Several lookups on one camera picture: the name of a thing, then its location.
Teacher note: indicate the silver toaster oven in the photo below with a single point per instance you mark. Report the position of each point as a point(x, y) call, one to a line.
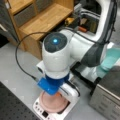
point(106, 96)

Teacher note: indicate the wooden box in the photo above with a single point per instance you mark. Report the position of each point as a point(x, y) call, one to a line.
point(35, 17)

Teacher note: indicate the pink round plate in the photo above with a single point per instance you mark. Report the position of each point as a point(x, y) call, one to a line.
point(52, 103)

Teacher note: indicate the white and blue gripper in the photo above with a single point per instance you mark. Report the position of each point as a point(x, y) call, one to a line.
point(57, 81)

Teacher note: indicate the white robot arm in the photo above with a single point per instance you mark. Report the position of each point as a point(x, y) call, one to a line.
point(87, 48)

